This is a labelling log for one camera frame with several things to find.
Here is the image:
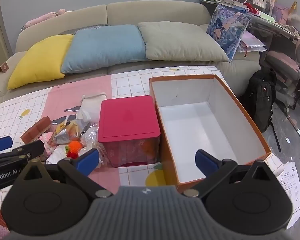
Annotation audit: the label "purple unicorn plush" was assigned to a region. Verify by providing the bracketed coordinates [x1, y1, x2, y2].
[272, 1, 300, 26]

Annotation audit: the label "grey-green pillow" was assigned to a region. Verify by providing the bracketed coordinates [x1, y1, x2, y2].
[137, 21, 230, 62]

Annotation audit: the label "blue printed pillow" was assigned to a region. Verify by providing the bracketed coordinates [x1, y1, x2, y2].
[206, 5, 252, 62]

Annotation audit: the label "white cloth bag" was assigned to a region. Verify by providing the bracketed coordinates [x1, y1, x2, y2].
[76, 94, 107, 120]

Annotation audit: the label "brown sponge block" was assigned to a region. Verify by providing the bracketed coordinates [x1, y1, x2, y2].
[20, 116, 53, 143]

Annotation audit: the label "pink plush toy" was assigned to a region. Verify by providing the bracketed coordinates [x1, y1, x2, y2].
[24, 9, 65, 29]

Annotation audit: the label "magenta storage box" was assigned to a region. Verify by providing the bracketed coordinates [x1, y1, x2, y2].
[98, 95, 161, 168]

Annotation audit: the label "pink plastic bag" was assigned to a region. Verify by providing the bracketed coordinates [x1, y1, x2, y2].
[237, 31, 268, 53]

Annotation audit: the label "black backpack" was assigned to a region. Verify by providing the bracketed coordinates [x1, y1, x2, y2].
[239, 68, 282, 153]

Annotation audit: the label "yellow pillow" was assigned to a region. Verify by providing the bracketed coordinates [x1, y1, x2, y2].
[7, 34, 74, 90]

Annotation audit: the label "light blue pillow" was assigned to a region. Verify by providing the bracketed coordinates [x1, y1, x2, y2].
[60, 24, 147, 74]

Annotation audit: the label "orange knitted toy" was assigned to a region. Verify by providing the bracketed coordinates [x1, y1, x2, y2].
[65, 141, 82, 159]

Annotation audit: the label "printed paper sheets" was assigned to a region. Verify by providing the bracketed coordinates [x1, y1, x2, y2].
[276, 161, 300, 229]

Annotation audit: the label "cluttered desk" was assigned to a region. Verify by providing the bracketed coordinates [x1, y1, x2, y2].
[215, 4, 300, 41]

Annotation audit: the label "red cloth ornament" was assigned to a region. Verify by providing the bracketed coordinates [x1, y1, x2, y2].
[244, 2, 259, 14]

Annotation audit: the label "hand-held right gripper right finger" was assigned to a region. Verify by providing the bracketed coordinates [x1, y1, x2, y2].
[184, 149, 280, 198]

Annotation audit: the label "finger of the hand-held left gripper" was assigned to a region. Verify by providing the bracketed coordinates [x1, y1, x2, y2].
[0, 141, 45, 167]
[0, 136, 13, 155]

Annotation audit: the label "silver foil snack bag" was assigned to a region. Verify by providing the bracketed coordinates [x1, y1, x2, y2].
[51, 118, 90, 146]

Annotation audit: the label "clear plastic bag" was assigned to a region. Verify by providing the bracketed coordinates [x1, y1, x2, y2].
[80, 122, 103, 155]

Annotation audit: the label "pink cloth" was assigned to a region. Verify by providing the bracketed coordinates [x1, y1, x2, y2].
[39, 131, 56, 155]

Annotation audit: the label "white crumpled cloth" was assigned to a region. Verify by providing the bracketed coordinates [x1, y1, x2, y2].
[46, 146, 68, 165]

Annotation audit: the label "pink and grey desk chair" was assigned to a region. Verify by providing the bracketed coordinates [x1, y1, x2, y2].
[264, 34, 300, 113]

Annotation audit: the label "beige sofa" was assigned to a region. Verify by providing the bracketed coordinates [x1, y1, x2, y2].
[0, 1, 262, 101]

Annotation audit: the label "orange cardboard box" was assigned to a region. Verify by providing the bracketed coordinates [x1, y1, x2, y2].
[149, 74, 272, 193]

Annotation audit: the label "pink and white checked mat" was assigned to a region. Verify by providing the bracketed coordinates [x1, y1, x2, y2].
[0, 66, 285, 230]

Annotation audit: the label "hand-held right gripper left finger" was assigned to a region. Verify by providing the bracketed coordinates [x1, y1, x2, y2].
[14, 148, 114, 198]

